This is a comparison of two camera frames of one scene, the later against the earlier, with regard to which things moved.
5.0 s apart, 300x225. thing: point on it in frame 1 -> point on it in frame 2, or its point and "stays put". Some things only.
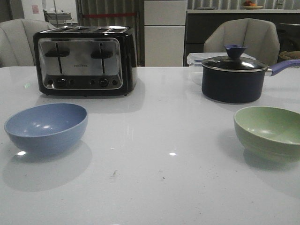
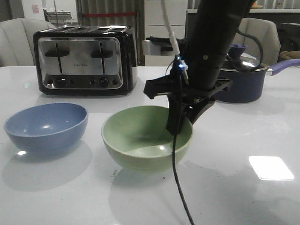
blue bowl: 46,129 stays put
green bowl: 270,131 -> 136,138
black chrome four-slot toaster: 86,60 stays put
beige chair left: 17,42 stays put
